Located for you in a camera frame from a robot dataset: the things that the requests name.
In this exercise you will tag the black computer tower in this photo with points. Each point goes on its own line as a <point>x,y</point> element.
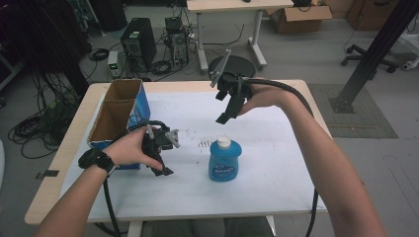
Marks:
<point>138,42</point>

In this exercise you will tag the open brown cardboard box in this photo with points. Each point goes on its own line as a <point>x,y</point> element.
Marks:
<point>296,19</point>

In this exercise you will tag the open computer case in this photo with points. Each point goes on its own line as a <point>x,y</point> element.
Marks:
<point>178,42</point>

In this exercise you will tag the black wristwatch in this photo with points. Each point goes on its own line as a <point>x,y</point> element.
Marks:
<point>99,160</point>

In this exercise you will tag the white-legged desk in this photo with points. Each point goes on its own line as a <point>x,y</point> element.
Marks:
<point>230,5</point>

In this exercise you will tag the person's right hand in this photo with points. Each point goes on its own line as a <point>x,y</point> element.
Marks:
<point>267,95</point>

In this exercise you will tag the grey floor mat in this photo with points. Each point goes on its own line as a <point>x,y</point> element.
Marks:
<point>362,121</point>

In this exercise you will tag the round black stand base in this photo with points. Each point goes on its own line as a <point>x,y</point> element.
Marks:
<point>240,65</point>

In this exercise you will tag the black tape strip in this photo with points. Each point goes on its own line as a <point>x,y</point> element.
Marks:
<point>48,173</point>

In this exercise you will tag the blue bottle with white cap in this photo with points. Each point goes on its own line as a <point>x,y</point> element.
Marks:
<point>224,163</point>

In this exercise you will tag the blue cardboard box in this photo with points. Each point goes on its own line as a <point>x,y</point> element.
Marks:
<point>113,118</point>

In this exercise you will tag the black metal post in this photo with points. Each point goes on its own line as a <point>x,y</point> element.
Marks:
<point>372,56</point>

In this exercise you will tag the person's left hand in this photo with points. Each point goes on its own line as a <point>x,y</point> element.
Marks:
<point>128,149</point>

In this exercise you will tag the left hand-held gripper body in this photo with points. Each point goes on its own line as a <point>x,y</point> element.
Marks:
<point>158,140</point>

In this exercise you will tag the white table sheet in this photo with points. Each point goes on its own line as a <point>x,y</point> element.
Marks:
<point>257,184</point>

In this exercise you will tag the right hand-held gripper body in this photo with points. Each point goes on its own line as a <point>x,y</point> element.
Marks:
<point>234,87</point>

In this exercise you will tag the small white power unit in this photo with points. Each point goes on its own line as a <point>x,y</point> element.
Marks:
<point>113,64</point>

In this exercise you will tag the black office chair base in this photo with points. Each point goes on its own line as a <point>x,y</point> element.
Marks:
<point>369,59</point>

